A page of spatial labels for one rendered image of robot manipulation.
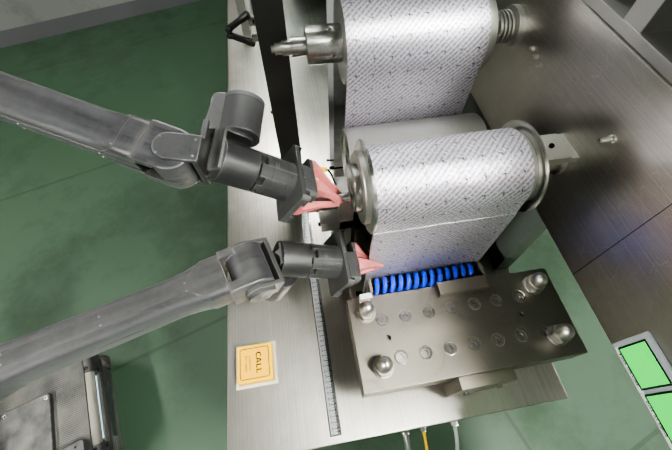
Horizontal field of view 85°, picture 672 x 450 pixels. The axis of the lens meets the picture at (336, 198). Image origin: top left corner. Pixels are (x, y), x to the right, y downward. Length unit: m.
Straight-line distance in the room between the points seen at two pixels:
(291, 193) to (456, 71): 0.37
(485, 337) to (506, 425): 1.11
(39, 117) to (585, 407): 1.97
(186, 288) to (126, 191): 1.89
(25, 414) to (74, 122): 1.37
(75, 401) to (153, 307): 1.20
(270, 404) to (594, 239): 0.64
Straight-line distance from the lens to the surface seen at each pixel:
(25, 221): 2.60
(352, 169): 0.54
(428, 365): 0.71
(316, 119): 1.17
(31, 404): 1.80
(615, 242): 0.64
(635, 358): 0.67
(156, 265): 2.07
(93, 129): 0.54
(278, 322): 0.85
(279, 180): 0.49
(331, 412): 0.81
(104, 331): 0.57
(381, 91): 0.67
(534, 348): 0.78
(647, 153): 0.59
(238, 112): 0.50
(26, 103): 0.60
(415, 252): 0.67
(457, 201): 0.56
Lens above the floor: 1.71
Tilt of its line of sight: 56 degrees down
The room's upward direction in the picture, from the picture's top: straight up
